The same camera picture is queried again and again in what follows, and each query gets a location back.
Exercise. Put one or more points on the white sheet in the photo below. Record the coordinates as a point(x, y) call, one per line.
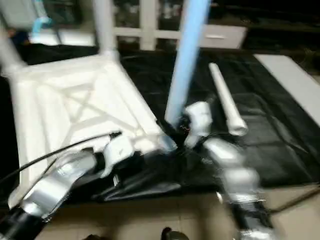
point(292, 82)

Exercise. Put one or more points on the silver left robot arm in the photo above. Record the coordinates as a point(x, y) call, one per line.
point(50, 185)

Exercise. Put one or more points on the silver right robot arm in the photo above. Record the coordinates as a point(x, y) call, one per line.
point(235, 175)

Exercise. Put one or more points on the white plastic table leg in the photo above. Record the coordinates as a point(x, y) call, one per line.
point(9, 52)
point(105, 27)
point(185, 60)
point(227, 100)

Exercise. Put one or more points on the black work mat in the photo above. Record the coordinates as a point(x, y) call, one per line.
point(260, 150)

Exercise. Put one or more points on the dark robot right foot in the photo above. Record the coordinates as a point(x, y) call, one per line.
point(172, 234)

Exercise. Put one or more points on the white glass-door cabinet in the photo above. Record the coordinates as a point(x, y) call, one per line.
point(145, 25)

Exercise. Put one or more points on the white plastic table top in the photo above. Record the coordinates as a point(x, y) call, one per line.
point(75, 105)

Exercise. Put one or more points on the white low drawer unit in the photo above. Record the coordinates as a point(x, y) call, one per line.
point(220, 36)

